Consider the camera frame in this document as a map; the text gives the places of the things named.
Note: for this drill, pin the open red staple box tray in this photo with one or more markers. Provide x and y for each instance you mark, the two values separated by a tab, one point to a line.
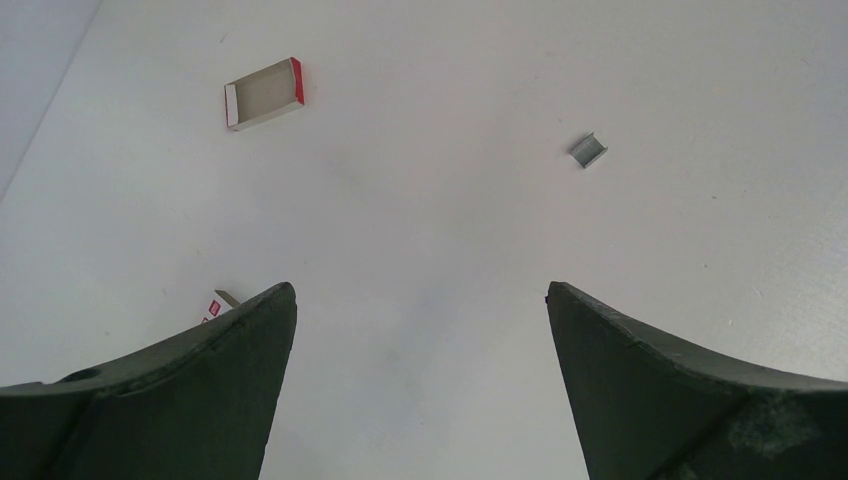
264	95

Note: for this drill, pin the red staple box sleeve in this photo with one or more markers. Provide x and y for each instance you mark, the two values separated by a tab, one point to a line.
217	304

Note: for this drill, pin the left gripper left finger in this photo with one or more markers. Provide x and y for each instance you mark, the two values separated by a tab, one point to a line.
197	405

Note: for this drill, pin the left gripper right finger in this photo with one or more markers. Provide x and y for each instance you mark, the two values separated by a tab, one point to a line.
650	405

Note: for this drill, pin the silver staple strip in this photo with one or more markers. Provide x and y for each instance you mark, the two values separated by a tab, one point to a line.
587	150

